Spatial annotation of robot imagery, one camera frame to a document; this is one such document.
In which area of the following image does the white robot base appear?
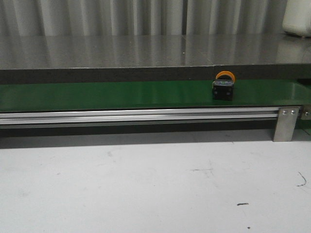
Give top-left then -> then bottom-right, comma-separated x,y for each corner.
282,0 -> 311,37

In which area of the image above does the green conveyor belt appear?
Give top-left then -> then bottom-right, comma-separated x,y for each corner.
0,80 -> 311,112

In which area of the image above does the dark raised platform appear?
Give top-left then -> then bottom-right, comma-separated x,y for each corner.
0,34 -> 311,84

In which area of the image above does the grey pleated curtain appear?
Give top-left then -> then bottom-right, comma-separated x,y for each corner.
0,0 -> 286,36

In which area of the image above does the black push button orange ring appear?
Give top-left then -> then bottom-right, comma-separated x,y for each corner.
212,70 -> 237,102

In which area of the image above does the aluminium conveyor side rail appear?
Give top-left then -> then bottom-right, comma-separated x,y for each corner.
0,107 -> 279,126

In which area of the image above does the steel conveyor support bracket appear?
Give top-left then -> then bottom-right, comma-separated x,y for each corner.
273,107 -> 299,142

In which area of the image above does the steel end bracket with bolt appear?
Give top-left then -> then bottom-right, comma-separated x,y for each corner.
301,104 -> 311,120

